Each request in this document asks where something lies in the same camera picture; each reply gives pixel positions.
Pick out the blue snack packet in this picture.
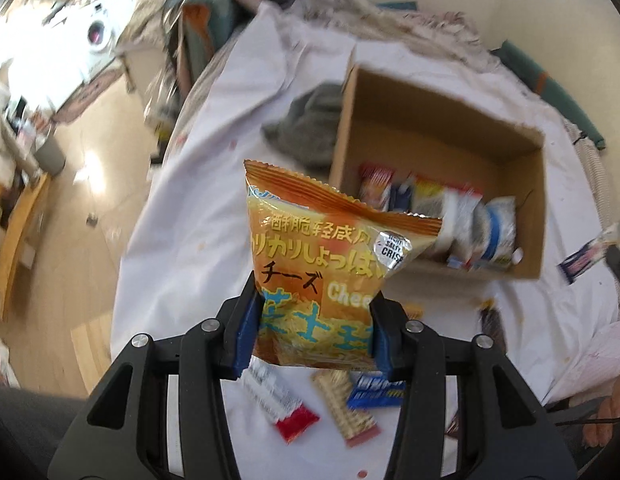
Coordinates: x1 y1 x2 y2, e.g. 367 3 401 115
347 373 406 410

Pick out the orange cheese crisps bag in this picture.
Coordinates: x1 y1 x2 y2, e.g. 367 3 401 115
244 159 442 370

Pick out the white bed sheet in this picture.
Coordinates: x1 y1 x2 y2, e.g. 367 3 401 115
111 1 620 403

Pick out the grey waste bin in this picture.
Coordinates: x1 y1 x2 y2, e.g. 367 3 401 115
33 134 66 177

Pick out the dark blue snack bar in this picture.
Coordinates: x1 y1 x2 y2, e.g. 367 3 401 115
558 221 620 285

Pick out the brown chocolate bar wrapper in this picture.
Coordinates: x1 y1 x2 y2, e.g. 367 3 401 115
479 298 507 353

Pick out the grey crumpled cloth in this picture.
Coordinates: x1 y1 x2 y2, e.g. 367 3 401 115
262 82 343 170

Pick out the beige wafer snack bar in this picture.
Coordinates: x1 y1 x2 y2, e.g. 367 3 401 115
311 370 380 448

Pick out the teal orange cushion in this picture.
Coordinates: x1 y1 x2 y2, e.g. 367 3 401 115
491 40 607 151

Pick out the red white snack bar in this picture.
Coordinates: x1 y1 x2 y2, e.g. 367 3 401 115
240 358 321 444

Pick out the white washing machine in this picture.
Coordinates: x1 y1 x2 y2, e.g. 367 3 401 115
65 2 115 84

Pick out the crumpled beige blanket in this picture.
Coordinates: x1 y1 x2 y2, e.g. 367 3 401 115
289 0 500 73

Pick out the red sweet rice cake packet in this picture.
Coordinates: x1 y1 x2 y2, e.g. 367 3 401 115
359 162 395 211

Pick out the brown cardboard box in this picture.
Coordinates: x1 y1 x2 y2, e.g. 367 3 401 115
329 63 546 281

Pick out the white yellow snack packet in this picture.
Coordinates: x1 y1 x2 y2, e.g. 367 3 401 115
412 176 483 264

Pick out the person right hand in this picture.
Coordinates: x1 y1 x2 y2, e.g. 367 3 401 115
583 376 620 448

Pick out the blue white snack bag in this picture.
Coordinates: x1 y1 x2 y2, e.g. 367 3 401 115
470 196 516 269

